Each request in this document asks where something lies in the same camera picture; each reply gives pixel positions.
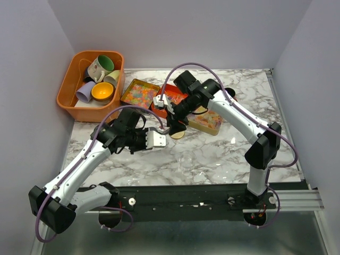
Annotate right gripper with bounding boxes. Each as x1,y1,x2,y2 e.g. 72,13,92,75
165,95,200,136

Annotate orange lollipop tin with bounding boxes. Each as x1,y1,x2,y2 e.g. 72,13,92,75
151,84,187,119

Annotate gold popsicle candy tin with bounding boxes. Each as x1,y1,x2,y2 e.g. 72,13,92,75
188,106,223,136

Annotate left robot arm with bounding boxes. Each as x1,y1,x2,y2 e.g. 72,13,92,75
29,106,166,235

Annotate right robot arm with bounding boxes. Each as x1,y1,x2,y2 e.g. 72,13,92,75
153,71,282,208

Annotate gold jar lid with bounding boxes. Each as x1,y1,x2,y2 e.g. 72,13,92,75
170,131,185,140

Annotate clear glass jar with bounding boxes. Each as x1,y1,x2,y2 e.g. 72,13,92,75
178,151,197,171

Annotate dark tin of gummies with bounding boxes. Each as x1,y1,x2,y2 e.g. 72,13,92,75
121,79,160,115

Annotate orange black mug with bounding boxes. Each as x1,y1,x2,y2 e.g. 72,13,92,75
225,88,237,100

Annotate yellow-inside bowl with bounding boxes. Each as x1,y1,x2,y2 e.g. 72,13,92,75
91,82,115,105

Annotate cream yellow cup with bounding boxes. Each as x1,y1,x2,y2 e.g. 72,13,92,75
103,70,120,87

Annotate orange plastic bin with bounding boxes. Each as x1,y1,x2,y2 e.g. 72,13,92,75
56,50,125,123

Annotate lavender cup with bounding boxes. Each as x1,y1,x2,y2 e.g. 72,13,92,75
75,81,96,103

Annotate dark navy cup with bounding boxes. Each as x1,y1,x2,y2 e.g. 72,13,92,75
83,67,94,83

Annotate floral green-inside mug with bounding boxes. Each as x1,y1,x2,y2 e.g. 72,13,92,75
87,55,115,83

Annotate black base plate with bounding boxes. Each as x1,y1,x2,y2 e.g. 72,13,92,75
95,181,308,226

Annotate aluminium frame rail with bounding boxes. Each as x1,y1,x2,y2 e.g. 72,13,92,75
243,190,325,213

